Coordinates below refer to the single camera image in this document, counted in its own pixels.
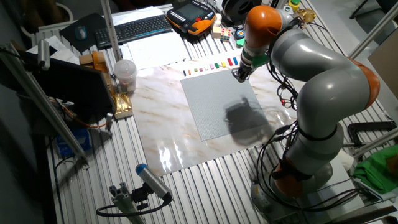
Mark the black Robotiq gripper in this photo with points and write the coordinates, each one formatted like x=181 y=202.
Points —
x=242 y=72

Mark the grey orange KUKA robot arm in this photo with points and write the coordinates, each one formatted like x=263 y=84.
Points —
x=326 y=77

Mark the long red Lego brick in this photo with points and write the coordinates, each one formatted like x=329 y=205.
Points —
x=230 y=62

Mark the grey Lego baseplate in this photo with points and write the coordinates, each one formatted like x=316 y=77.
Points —
x=217 y=105

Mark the round black blue puck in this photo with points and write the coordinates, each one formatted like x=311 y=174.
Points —
x=239 y=34

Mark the Rubik's cube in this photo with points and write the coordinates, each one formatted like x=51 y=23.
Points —
x=226 y=35

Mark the plain wooden cube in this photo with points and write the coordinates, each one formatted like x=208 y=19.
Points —
x=216 y=32

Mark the small white figurine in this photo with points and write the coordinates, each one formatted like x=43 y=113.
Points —
x=218 y=19

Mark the large black spool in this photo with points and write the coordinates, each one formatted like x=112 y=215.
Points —
x=236 y=9

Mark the glossy marble pattern mat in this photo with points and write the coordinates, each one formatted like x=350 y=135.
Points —
x=161 y=102

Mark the black orange teach pendant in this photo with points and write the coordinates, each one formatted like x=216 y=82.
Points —
x=189 y=14

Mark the white button box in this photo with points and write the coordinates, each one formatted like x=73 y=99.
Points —
x=287 y=9

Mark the white printed paper sheet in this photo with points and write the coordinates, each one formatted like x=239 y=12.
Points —
x=155 y=49

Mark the yellow box with green button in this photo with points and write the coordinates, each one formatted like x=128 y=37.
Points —
x=293 y=4

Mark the crinkled gold foil object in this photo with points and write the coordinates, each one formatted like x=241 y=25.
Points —
x=306 y=15

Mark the clear plastic lidded cup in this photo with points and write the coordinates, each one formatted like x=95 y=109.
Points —
x=125 y=73

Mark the black computer keyboard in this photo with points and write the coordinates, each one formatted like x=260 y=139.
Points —
x=133 y=29

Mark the gold foil bag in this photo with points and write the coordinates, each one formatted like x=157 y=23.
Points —
x=122 y=105

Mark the white paper stack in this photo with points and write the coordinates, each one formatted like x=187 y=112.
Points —
x=136 y=14

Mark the black clamp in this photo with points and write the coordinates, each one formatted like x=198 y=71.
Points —
x=370 y=125

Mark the orange tape roll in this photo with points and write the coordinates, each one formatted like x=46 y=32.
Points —
x=99 y=60

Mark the aluminium profile beam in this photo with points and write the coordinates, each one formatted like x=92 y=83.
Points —
x=373 y=31
x=373 y=143

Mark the small cardboard box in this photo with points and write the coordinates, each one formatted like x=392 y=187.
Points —
x=85 y=59

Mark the black mouse pad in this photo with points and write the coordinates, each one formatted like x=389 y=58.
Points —
x=93 y=23

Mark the green cloth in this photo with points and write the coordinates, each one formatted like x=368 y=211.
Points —
x=376 y=168

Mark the dark computer mouse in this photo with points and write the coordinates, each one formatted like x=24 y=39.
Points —
x=81 y=32

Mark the black flat monitor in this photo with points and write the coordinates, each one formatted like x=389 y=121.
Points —
x=71 y=87

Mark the blue box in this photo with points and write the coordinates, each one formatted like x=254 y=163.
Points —
x=73 y=141

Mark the loose white paper sheets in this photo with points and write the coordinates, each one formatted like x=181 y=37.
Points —
x=59 y=51

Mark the long slanted aluminium beam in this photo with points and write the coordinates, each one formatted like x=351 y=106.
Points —
x=40 y=99

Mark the green printed wrist mount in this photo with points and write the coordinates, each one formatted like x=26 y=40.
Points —
x=259 y=60

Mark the silver camera with blue cap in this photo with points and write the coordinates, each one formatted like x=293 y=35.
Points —
x=152 y=180

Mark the upright aluminium profile post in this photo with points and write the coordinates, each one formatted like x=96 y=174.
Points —
x=110 y=31

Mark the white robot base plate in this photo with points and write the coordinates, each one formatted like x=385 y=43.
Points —
x=339 y=186

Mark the short aluminium profile mount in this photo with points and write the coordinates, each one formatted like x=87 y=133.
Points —
x=124 y=202

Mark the silver bar camera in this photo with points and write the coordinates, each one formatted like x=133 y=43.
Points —
x=43 y=54

